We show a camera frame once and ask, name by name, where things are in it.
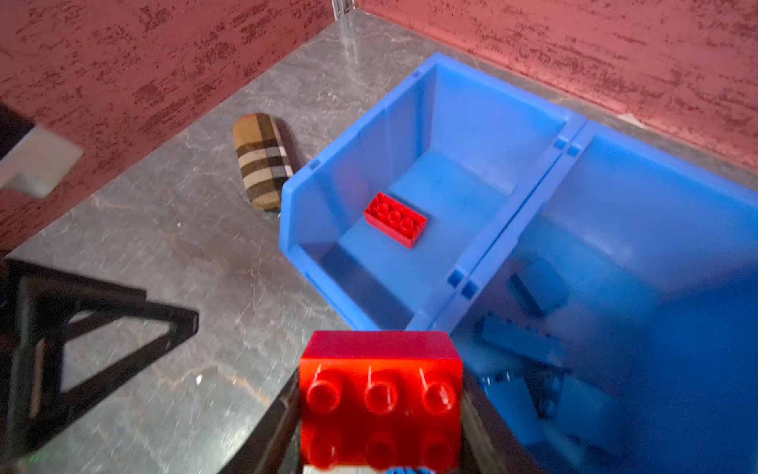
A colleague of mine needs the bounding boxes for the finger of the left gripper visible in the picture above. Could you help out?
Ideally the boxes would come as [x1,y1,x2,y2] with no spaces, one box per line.
[1,258,199,462]

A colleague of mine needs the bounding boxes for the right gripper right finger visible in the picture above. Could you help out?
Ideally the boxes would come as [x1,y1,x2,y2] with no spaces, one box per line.
[460,372,544,474]

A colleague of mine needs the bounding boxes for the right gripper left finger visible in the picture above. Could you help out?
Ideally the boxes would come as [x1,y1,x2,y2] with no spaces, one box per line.
[220,369,302,474]

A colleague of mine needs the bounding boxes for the blue legos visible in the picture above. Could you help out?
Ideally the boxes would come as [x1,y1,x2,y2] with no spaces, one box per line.
[473,258,617,463]

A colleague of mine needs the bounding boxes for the red lego brick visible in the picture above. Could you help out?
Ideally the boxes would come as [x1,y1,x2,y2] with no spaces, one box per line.
[298,331,464,473]

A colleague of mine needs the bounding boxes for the blue three-compartment bin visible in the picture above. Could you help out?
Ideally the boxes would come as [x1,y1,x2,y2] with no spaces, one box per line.
[280,55,757,473]

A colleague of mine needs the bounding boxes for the red lego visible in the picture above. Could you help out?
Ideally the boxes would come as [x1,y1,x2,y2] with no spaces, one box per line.
[364,193,428,249]

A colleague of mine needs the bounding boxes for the plaid glasses case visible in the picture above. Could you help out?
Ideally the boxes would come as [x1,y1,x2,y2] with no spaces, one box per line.
[232,114,293,213]

